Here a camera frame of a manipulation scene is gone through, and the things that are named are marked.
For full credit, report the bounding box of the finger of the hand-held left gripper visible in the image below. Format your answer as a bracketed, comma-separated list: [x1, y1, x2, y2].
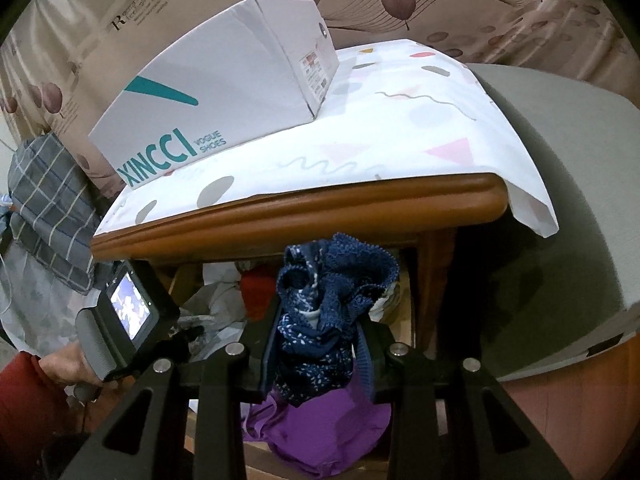
[165, 322, 206, 361]

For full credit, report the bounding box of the brown wooden nightstand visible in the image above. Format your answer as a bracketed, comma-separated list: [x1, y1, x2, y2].
[90, 172, 511, 351]

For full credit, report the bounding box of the person's left hand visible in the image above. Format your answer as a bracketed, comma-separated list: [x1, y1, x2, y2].
[37, 342, 121, 403]

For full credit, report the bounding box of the purple underwear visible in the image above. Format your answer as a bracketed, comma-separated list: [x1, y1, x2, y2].
[242, 375, 393, 478]

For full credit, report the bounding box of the grey mattress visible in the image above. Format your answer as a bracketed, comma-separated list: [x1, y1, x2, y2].
[450, 62, 640, 381]

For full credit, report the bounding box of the pale pink printed underwear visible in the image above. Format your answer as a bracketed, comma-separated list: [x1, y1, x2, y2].
[177, 300, 248, 356]

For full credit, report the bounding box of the white folded underwear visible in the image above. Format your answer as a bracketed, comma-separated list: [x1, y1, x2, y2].
[200, 265, 246, 306]

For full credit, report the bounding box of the dark blue lace underwear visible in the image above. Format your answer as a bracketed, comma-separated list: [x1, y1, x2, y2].
[272, 232, 401, 408]

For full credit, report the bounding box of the wooden drawer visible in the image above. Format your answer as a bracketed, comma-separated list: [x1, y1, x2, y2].
[170, 245, 421, 480]

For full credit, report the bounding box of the dotted pink pillow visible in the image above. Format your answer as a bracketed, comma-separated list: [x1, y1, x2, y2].
[0, 0, 640, 201]

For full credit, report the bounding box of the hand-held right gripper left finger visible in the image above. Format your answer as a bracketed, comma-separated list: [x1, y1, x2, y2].
[72, 297, 286, 480]

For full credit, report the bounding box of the white shoe box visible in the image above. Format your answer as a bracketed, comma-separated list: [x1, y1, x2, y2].
[87, 0, 340, 191]

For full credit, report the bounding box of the grey plaid cloth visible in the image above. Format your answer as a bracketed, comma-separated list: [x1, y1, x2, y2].
[7, 132, 103, 293]

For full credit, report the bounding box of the red underwear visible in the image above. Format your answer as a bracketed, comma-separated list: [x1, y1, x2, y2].
[239, 267, 281, 323]

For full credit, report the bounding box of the white patterned tablecloth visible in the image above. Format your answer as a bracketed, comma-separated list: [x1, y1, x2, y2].
[92, 40, 559, 238]

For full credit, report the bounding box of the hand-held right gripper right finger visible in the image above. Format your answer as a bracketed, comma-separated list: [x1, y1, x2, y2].
[352, 317, 573, 480]

